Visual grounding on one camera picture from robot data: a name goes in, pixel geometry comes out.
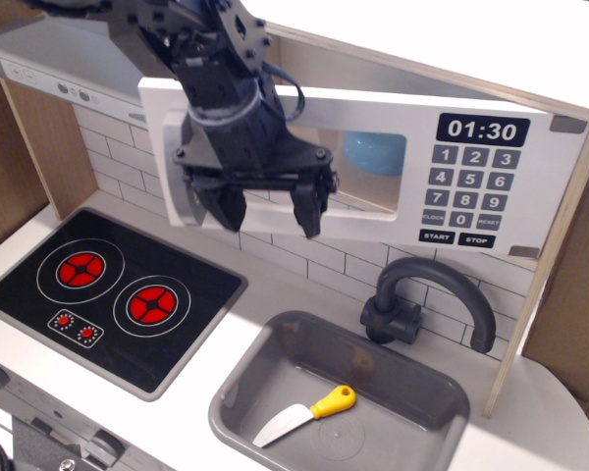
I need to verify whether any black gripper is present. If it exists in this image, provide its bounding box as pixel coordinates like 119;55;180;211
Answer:
172;92;337;238

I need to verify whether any white toy microwave door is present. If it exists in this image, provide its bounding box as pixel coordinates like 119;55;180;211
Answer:
136;77;589;259

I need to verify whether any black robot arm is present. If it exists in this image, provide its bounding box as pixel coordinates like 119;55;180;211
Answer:
35;1;338;237

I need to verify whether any light blue bowl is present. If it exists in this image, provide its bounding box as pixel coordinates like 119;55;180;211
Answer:
343;131;407;177

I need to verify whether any dark grey toy faucet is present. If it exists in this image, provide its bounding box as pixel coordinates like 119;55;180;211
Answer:
359;257;497;354

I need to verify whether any black toy stovetop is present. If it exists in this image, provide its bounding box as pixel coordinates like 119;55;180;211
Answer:
0;209;247;401

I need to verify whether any wooden toy kitchen cabinet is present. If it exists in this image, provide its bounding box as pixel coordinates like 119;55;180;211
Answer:
0;0;589;421

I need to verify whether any grey range hood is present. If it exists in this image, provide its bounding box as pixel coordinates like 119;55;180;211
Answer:
0;17;168;129

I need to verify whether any grey sink basin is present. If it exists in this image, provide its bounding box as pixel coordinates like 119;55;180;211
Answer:
209;311;470;470

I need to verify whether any grey oven front panel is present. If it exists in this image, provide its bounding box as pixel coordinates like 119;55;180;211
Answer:
0;366;168;470

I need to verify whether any yellow handled toy knife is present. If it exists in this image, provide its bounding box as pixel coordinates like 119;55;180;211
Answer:
252;385;357;447

